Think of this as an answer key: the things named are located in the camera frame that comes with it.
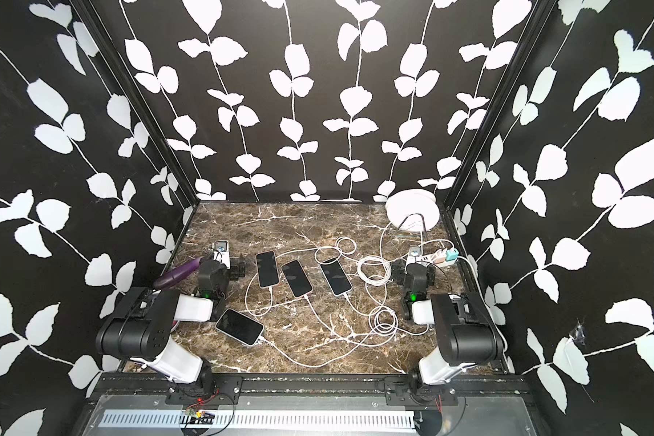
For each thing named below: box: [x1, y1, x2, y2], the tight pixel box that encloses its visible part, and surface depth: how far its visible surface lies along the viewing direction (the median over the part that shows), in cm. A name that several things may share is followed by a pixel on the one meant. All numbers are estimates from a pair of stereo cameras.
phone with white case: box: [215, 307, 265, 347], surface depth 86 cm
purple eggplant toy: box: [153, 257, 202, 289], surface depth 97 cm
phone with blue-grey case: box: [255, 250, 280, 289], surface depth 98 cm
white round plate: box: [385, 188, 441, 232], surface depth 102 cm
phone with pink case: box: [280, 259, 314, 299], surface depth 96 cm
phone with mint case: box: [319, 259, 354, 298], surface depth 100 cm
